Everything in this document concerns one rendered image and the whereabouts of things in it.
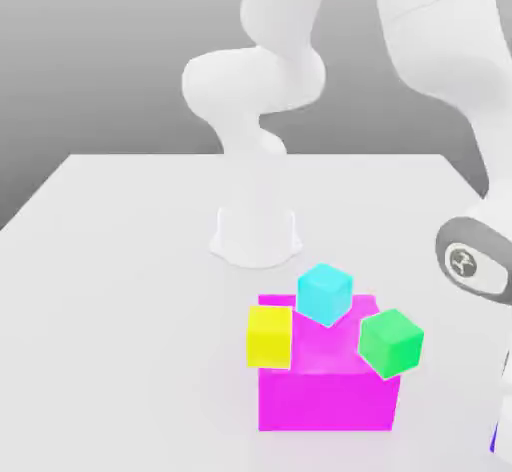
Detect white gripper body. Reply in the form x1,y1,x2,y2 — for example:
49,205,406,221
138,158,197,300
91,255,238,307
494,394,512,468

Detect small green cube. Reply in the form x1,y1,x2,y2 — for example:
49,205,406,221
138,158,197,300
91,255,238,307
357,307,426,381

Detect small cyan cube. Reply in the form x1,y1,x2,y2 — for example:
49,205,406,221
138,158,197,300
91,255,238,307
296,262,355,329

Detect small yellow cube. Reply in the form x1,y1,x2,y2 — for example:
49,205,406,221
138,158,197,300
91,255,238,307
246,305,294,371

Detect large magenta box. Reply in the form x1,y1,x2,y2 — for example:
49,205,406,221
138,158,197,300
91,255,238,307
257,293,402,433

